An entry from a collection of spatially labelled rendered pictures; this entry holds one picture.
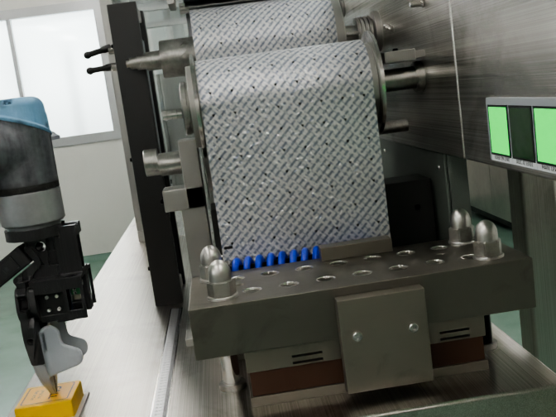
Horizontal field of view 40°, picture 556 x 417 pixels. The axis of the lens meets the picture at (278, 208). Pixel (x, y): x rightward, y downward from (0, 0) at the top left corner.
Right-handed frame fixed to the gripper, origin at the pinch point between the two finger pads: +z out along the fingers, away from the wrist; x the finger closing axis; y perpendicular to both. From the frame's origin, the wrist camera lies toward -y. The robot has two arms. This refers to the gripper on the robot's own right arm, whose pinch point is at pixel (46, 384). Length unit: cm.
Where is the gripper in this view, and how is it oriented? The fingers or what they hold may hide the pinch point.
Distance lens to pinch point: 102.1
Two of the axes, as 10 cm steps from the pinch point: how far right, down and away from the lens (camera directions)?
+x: -0.8, -1.4, 9.9
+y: 9.9, -1.4, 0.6
